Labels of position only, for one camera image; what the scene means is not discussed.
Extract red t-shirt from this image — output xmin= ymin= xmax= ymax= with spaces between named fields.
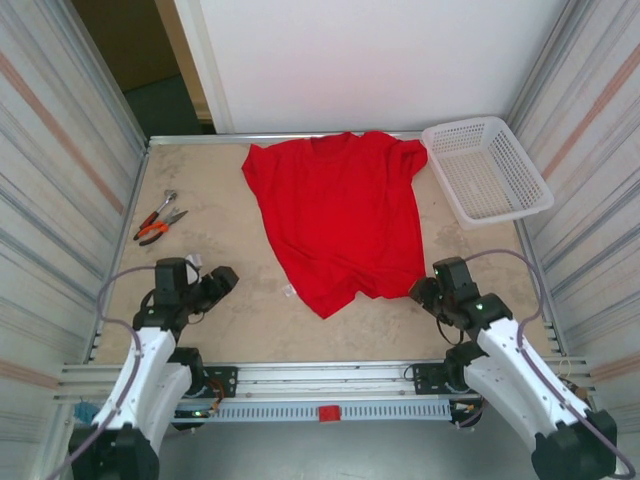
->
xmin=241 ymin=130 xmax=429 ymax=320

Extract white plastic mesh basket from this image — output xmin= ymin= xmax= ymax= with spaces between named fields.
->
xmin=421 ymin=115 xmax=555 ymax=232

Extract brown board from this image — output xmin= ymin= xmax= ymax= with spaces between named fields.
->
xmin=72 ymin=0 xmax=184 ymax=94

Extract orange-handled pliers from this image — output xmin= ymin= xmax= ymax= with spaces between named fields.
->
xmin=133 ymin=209 xmax=190 ymax=247

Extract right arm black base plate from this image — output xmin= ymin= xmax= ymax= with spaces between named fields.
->
xmin=410 ymin=362 xmax=454 ymax=396

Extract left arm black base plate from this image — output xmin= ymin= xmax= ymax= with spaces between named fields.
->
xmin=199 ymin=366 xmax=239 ymax=400

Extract aluminium mounting rail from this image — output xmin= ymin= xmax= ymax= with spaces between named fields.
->
xmin=57 ymin=357 xmax=599 ymax=404

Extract grey slotted cable duct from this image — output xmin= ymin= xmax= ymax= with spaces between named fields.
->
xmin=172 ymin=402 xmax=454 ymax=424

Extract white door frame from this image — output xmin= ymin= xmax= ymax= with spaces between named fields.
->
xmin=154 ymin=0 xmax=236 ymax=136

